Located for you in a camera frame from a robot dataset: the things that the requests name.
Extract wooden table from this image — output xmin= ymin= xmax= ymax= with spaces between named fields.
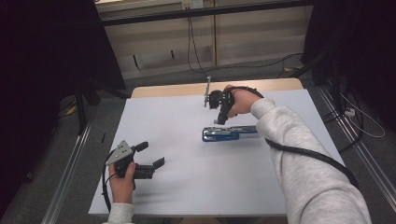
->
xmin=130 ymin=77 xmax=304 ymax=99

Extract black wall cable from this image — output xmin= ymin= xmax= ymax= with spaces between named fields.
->
xmin=186 ymin=16 xmax=304 ymax=78

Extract person's left hand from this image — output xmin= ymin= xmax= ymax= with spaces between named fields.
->
xmin=107 ymin=161 xmax=137 ymax=205

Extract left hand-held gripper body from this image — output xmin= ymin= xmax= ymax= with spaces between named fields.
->
xmin=105 ymin=140 xmax=155 ymax=180

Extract black horizontal bar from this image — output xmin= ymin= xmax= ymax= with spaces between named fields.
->
xmin=98 ymin=0 xmax=314 ymax=28

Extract white floor cable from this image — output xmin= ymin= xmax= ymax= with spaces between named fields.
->
xmin=339 ymin=92 xmax=387 ymax=139

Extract blue stapler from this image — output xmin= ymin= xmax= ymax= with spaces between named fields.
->
xmin=202 ymin=124 xmax=260 ymax=143

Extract person's right hand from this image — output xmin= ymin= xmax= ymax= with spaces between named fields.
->
xmin=225 ymin=84 xmax=262 ymax=119

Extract white table cover board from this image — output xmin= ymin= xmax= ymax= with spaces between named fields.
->
xmin=88 ymin=88 xmax=346 ymax=217

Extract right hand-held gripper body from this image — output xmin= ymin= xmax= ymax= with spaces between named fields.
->
xmin=204 ymin=76 xmax=235 ymax=112

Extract black sleeved right gripper cable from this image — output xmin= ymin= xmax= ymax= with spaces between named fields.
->
xmin=223 ymin=85 xmax=360 ymax=189

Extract aluminium floor rail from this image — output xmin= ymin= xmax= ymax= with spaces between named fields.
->
xmin=317 ymin=86 xmax=396 ymax=214
xmin=40 ymin=122 xmax=92 ymax=224

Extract black stand legs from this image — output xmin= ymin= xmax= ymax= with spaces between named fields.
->
xmin=74 ymin=78 xmax=130 ymax=135

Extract black curtain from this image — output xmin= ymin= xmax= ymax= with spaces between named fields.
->
xmin=0 ymin=0 xmax=127 ymax=216
xmin=301 ymin=0 xmax=396 ymax=132

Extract white wall socket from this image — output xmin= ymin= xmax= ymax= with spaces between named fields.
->
xmin=181 ymin=0 xmax=205 ymax=10

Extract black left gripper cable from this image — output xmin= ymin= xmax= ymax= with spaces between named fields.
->
xmin=101 ymin=148 xmax=117 ymax=214

